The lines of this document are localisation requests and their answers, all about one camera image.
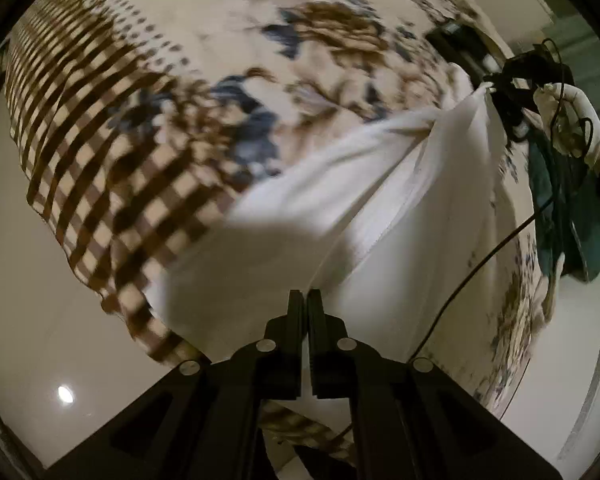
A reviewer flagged white gloved right hand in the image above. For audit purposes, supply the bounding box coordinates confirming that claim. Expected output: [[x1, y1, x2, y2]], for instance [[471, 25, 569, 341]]
[[533, 84, 600, 169]]

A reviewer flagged black cable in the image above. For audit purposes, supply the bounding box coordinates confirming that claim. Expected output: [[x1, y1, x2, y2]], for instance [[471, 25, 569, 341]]
[[404, 37, 595, 366]]

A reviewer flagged floral quilt bedspread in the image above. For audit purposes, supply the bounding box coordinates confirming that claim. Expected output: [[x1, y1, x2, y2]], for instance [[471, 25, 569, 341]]
[[2, 0, 562, 461]]

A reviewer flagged black striped folded garment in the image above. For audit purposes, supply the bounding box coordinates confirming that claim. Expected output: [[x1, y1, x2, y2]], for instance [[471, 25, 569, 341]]
[[425, 21, 501, 87]]

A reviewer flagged white bed headboard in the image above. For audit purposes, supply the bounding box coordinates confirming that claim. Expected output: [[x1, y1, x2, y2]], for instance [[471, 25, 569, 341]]
[[491, 273, 600, 479]]

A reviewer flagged dark green plush blanket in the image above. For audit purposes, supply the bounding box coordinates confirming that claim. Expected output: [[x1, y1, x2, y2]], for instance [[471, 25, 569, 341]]
[[528, 132, 600, 283]]

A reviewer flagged white t-shirt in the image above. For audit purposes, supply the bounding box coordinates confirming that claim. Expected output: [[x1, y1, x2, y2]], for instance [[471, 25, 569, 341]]
[[146, 65, 504, 361]]

